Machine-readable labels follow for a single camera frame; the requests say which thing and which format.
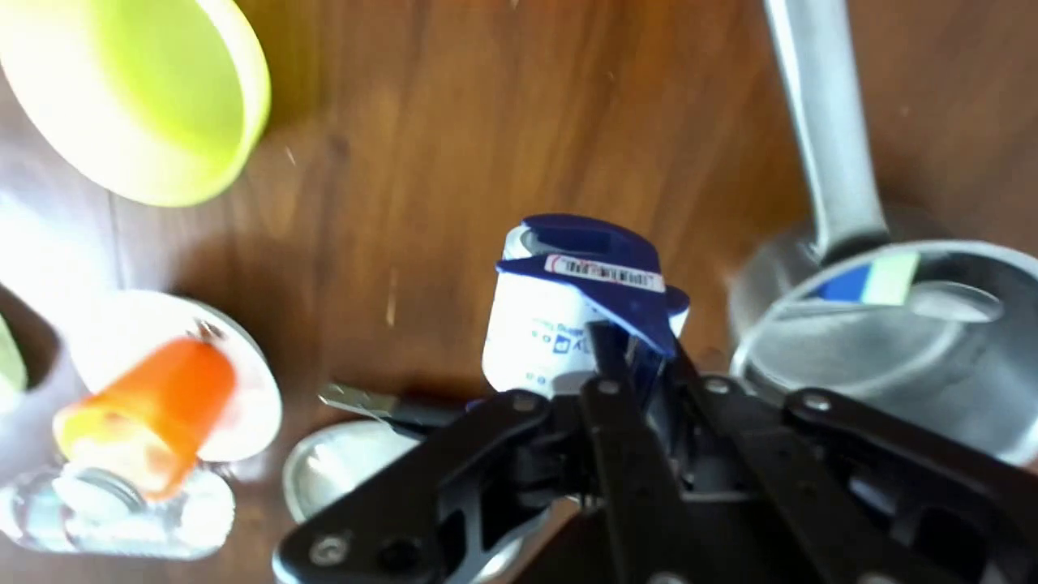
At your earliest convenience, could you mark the orange plastic cup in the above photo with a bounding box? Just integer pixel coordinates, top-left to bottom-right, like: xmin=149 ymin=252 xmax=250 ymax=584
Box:
xmin=52 ymin=337 xmax=236 ymax=498

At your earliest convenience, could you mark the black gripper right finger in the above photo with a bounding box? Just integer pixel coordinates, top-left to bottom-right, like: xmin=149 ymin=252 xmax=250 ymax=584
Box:
xmin=580 ymin=325 xmax=1038 ymax=584

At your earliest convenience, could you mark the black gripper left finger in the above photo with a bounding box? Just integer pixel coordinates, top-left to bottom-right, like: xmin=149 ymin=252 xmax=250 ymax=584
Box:
xmin=273 ymin=392 xmax=593 ymax=584

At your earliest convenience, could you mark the silver pot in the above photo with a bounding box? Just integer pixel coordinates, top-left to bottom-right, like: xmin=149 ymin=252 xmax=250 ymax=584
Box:
xmin=728 ymin=0 xmax=1038 ymax=466

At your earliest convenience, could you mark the yellow bowl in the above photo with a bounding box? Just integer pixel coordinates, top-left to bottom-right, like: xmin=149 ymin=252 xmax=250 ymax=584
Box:
xmin=0 ymin=0 xmax=273 ymax=206

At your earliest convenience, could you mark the blue and white packet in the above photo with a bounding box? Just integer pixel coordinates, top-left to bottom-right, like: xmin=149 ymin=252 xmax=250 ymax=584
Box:
xmin=482 ymin=214 xmax=691 ymax=397

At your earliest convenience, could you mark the white saucer plate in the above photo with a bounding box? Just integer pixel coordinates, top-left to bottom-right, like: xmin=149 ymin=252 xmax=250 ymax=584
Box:
xmin=65 ymin=288 xmax=282 ymax=465

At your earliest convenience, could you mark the clear glass bowl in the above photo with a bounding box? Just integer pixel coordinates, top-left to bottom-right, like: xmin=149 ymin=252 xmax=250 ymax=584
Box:
xmin=0 ymin=466 xmax=236 ymax=560

